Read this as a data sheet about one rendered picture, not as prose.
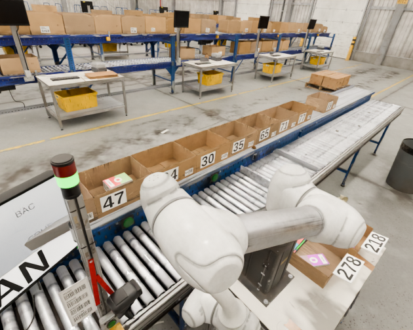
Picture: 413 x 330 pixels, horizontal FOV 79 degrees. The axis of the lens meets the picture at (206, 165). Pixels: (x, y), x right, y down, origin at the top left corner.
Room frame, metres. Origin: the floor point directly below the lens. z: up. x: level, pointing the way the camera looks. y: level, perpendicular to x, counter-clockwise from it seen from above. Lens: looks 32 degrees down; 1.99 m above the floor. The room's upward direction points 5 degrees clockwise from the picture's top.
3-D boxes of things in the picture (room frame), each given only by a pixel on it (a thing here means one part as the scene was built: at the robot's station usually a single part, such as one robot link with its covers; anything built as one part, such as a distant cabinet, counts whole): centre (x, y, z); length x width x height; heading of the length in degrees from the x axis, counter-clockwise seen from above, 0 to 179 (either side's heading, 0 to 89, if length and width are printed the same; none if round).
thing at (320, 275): (1.04, -0.64, 0.80); 0.38 x 0.28 x 0.10; 45
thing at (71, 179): (0.50, 0.35, 1.62); 0.05 x 0.05 x 0.06
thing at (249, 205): (1.54, -0.28, 0.72); 0.52 x 0.05 x 0.05; 46
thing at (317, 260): (0.97, -0.68, 0.76); 0.16 x 0.07 x 0.02; 103
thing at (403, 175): (3.03, -2.86, 0.32); 0.50 x 0.50 x 0.64
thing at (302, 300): (0.99, -0.65, 0.74); 1.00 x 0.58 x 0.03; 134
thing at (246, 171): (1.76, -0.48, 0.76); 0.46 x 0.01 x 0.09; 46
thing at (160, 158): (1.58, 0.32, 0.97); 0.39 x 0.29 x 0.17; 136
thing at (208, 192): (1.45, -0.19, 0.72); 0.52 x 0.05 x 0.05; 46
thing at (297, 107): (2.99, -1.03, 0.96); 0.39 x 0.29 x 0.17; 137
